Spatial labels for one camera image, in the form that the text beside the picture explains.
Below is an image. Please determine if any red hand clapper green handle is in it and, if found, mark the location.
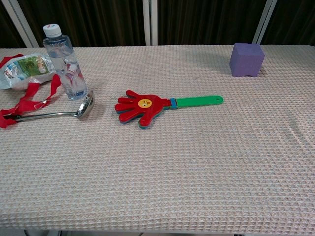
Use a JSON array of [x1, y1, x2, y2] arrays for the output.
[[114, 89, 224, 129]]

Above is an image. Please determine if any beige waffle tablecloth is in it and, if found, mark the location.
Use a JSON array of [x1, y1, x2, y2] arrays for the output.
[[0, 44, 315, 233]]

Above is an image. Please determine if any stainless steel ladle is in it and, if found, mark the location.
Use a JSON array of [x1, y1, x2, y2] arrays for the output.
[[8, 90, 96, 123]]

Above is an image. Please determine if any clear plastic water bottle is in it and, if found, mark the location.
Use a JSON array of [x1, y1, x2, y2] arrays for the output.
[[42, 23, 89, 101]]

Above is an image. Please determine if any purple foam cube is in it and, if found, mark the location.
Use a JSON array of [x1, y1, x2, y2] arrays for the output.
[[229, 43, 265, 78]]

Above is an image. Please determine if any black pleated curtain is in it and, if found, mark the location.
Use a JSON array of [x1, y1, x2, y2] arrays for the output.
[[0, 0, 315, 49]]

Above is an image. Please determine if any crumpled plastic snack bag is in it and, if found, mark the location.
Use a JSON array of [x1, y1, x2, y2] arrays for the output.
[[0, 54, 56, 91]]

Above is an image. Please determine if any white frame post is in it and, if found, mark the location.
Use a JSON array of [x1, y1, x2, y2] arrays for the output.
[[252, 0, 278, 46], [142, 0, 158, 46], [0, 0, 40, 49]]

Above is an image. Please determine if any red ribbon strap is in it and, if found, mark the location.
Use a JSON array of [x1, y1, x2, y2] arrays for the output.
[[0, 54, 62, 129]]

